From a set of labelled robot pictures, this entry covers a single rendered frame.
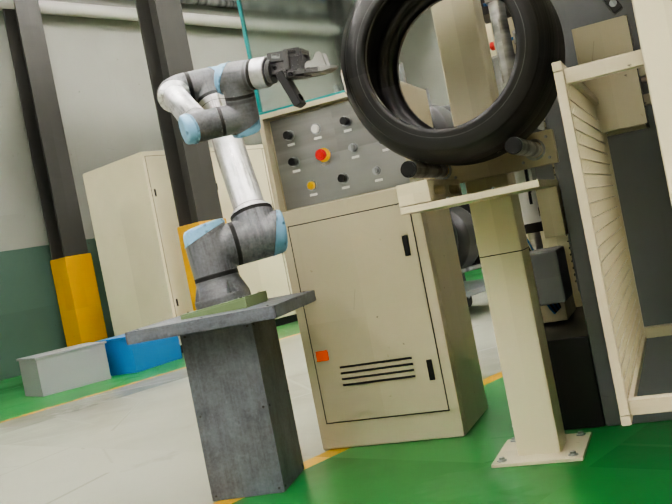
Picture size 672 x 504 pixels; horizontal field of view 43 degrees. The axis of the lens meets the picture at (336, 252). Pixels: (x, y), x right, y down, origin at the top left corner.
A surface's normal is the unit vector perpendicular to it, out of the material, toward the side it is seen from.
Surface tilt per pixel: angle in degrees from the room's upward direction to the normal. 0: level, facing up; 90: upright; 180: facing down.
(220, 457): 90
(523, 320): 90
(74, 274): 90
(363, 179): 90
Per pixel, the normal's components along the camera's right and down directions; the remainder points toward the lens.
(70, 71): 0.72, -0.14
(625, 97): -0.37, 0.08
